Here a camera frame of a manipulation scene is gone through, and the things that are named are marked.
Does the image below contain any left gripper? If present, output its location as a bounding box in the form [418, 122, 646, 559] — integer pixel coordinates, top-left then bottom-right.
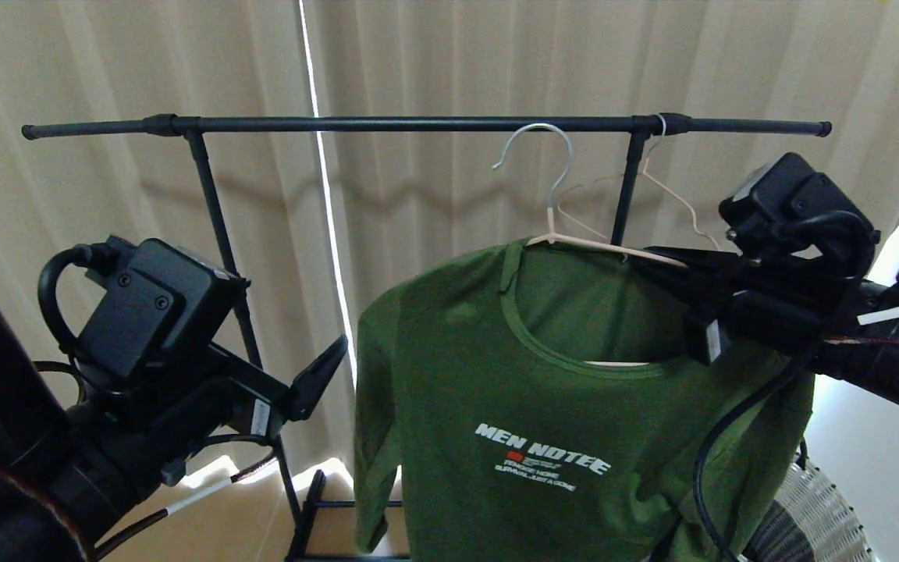
[98, 334, 349, 486]

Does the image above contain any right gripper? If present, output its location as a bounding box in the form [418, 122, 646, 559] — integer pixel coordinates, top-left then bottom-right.
[684, 269, 864, 368]

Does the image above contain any green printed shirt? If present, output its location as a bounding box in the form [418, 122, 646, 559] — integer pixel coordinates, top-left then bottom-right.
[354, 238, 815, 562]

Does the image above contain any pink clothes hanger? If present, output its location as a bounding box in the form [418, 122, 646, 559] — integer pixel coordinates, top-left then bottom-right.
[557, 117, 723, 251]
[492, 123, 689, 368]

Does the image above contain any white laundry basket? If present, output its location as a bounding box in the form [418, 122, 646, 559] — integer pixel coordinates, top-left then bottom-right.
[742, 461, 877, 562]

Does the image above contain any black clothes rack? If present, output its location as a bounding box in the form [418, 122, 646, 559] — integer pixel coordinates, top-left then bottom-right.
[22, 113, 833, 562]

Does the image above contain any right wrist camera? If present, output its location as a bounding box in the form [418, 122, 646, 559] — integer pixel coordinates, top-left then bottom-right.
[719, 152, 881, 286]

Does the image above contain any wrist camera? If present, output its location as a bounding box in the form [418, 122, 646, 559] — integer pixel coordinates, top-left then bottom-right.
[719, 152, 881, 286]
[75, 237, 251, 385]

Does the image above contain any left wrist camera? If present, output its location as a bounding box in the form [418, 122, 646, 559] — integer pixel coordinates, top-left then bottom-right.
[75, 237, 251, 385]

